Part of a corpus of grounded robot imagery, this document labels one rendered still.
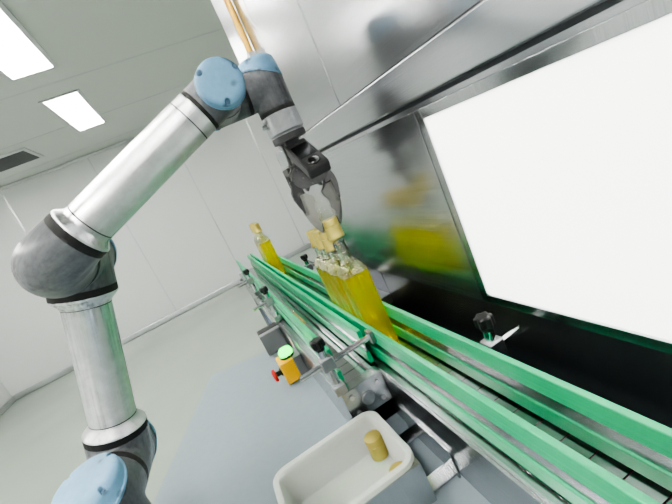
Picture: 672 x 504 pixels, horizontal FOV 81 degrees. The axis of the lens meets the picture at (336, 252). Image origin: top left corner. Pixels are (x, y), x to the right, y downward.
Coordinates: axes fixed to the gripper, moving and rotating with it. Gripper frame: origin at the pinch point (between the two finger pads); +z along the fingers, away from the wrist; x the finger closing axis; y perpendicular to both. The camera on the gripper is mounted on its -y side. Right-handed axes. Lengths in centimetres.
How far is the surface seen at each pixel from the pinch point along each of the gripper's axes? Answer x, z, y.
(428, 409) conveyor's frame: 3.7, 30.8, -26.2
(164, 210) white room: 102, -37, 582
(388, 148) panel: -13.0, -9.5, -12.0
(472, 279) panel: -13.8, 16.3, -22.7
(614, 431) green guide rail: -7, 25, -51
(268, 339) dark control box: 26, 37, 57
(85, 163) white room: 165, -142, 577
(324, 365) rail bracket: 15.0, 22.4, -11.1
